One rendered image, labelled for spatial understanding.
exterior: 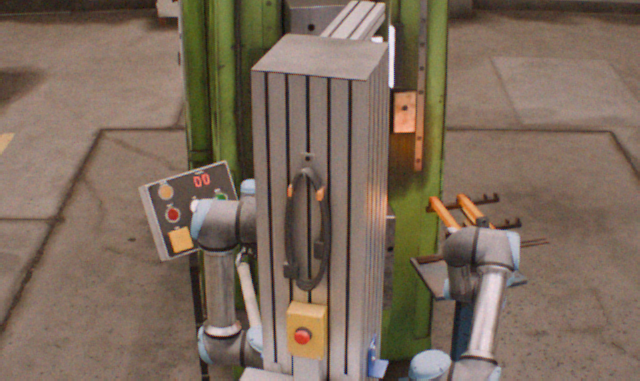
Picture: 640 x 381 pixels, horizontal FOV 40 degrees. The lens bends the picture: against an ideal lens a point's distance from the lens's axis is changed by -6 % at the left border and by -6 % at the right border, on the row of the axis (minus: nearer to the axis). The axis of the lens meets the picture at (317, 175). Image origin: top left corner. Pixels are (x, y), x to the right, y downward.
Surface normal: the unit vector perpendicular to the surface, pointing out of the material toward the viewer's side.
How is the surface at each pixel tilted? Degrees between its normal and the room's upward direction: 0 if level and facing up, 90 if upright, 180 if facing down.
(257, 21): 90
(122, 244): 0
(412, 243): 90
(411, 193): 90
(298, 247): 90
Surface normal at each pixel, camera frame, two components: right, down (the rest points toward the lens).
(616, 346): 0.00, -0.89
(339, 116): -0.27, 0.44
